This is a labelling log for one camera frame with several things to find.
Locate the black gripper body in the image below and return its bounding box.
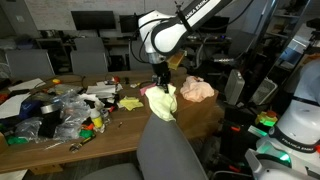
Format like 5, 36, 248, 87
152, 62, 171, 93

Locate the light green towel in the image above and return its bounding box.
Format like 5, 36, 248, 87
145, 84, 177, 121

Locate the peach printed towel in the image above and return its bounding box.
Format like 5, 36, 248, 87
180, 76, 215, 102

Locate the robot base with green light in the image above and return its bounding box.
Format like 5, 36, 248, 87
245, 60, 320, 180

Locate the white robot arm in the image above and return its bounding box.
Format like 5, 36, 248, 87
138, 0, 232, 92

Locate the grey chair center back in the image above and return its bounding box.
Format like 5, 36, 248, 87
129, 41, 153, 71

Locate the grey chair behind table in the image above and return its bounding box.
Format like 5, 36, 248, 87
70, 37, 108, 75

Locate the grey office chair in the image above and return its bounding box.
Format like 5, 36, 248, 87
80, 113, 208, 180

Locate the grey chair far left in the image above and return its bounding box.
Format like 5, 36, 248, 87
5, 49, 54, 78

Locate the pink towel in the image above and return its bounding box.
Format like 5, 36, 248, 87
140, 83, 156, 96

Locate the yellow cloth on table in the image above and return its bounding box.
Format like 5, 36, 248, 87
119, 96, 143, 111

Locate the middle black monitor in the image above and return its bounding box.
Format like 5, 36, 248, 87
119, 15, 138, 33

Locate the black monitor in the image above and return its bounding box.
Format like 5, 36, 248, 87
71, 11, 116, 30
119, 15, 138, 33

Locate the white paper stack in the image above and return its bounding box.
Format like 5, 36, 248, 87
86, 82, 123, 98

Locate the white space heater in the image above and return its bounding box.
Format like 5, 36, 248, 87
224, 69, 245, 105

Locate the yellow white bottle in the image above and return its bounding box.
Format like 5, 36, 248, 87
90, 108, 103, 129

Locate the left black monitor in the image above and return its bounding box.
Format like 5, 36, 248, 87
71, 11, 116, 30

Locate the clear plastic bag pile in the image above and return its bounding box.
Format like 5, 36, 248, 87
15, 91, 90, 142

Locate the green plastic toy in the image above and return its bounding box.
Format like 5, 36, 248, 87
79, 130, 94, 138

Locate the yellow handled wrench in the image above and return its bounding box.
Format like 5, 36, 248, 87
69, 134, 96, 153

